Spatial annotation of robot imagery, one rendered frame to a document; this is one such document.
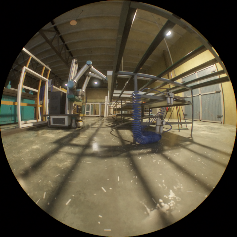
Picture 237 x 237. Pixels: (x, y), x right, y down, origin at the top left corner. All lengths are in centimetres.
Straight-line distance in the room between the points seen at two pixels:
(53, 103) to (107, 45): 1000
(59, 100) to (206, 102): 774
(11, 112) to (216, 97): 1011
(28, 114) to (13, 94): 118
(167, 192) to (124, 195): 19
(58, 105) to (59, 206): 186
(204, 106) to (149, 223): 716
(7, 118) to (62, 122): 257
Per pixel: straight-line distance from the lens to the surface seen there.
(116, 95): 259
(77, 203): 40
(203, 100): 734
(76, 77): 181
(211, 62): 101
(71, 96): 184
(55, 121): 199
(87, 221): 36
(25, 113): 425
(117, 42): 64
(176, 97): 136
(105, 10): 863
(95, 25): 946
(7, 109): 379
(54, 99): 211
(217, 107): 681
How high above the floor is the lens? 33
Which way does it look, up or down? 3 degrees down
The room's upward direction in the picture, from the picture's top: 1 degrees clockwise
